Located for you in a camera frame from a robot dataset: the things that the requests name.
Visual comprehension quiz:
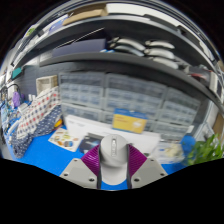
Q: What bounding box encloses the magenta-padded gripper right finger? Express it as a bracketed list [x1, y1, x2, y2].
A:
[126, 143, 169, 190]

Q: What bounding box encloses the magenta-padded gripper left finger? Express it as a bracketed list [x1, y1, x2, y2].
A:
[59, 143, 103, 191]

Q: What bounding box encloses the white computer mouse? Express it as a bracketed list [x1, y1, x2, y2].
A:
[99, 134, 129, 185]

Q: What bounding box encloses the white blue glove box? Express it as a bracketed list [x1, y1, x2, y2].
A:
[149, 141, 186, 164]

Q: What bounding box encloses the cream disposable glove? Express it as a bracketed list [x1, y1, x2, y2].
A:
[164, 143, 183, 158]

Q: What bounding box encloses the small colourful sticker sheet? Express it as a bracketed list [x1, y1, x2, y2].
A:
[48, 128, 81, 153]

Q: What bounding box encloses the white keyboard box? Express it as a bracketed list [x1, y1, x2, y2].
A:
[63, 114, 162, 156]

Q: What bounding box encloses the yellow and blue box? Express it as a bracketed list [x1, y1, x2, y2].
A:
[112, 108, 148, 135]

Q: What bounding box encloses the green plant in white pot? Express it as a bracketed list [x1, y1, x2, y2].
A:
[186, 133, 224, 167]

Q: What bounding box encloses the navy patterned cloth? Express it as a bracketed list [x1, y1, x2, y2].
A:
[11, 104, 63, 159]

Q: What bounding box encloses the white red dotted cloth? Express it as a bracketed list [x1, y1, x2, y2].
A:
[16, 87, 62, 139]

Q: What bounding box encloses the beige open wooden box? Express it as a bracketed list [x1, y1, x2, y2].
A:
[35, 75, 58, 96]

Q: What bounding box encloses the small purple container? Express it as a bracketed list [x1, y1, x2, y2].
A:
[12, 91, 22, 108]

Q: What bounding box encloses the grey shelf unit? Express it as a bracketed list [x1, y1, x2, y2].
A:
[9, 3, 224, 113]

